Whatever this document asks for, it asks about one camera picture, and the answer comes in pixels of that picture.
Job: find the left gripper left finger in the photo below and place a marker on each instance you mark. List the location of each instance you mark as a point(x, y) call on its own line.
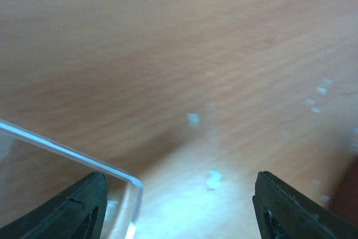
point(77, 212)

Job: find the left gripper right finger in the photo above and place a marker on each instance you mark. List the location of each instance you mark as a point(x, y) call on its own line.
point(283, 212)

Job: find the clear plastic metronome cover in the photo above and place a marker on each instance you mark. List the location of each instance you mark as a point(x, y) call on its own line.
point(34, 169)

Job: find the brown wooden metronome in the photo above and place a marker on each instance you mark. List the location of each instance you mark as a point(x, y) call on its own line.
point(344, 202)

